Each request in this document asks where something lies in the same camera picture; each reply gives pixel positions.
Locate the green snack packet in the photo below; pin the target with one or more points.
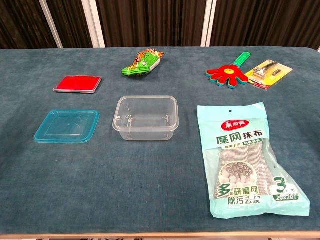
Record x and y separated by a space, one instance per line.
142 65

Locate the clear plastic container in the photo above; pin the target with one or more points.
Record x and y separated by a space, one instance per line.
145 130

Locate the white frame post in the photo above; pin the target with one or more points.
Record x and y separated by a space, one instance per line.
318 47
51 25
208 25
93 25

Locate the mint cleaning cloth package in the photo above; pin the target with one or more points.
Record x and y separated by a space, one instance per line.
240 150

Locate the red ink pad case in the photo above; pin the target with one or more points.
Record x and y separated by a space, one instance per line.
77 83

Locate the blue transparent plastic lid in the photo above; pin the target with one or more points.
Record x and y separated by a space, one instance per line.
67 126

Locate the red hand clapper toy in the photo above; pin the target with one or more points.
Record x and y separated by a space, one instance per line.
227 75

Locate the dark pleated curtain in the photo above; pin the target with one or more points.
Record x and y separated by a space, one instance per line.
150 22

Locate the teal velvet tablecloth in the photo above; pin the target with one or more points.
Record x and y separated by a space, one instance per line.
150 175

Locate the yellow razor blister pack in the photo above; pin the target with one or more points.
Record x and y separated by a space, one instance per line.
265 72

